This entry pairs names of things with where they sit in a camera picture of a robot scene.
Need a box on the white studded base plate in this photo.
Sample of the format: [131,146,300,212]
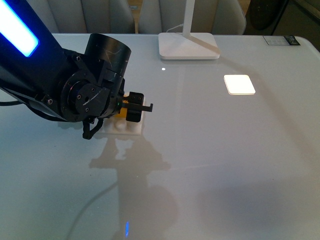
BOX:
[97,92,145,136]

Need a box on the left beige upholstered chair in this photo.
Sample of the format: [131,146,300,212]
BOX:
[28,0,136,34]

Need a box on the yellow two-stud toy block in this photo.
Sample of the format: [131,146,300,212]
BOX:
[114,92,129,119]

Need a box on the white lamp power cable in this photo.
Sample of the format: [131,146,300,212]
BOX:
[165,23,185,34]

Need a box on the beige upholstered chair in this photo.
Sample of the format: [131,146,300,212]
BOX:
[28,0,136,34]
[138,0,247,35]

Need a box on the right beige upholstered chair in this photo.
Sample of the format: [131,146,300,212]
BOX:
[138,0,247,35]

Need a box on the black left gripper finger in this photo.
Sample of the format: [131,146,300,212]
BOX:
[125,109,142,123]
[128,91,144,104]

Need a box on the black white table label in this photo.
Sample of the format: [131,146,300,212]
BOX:
[263,35,300,46]

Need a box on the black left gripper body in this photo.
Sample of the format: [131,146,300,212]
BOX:
[59,69,153,122]

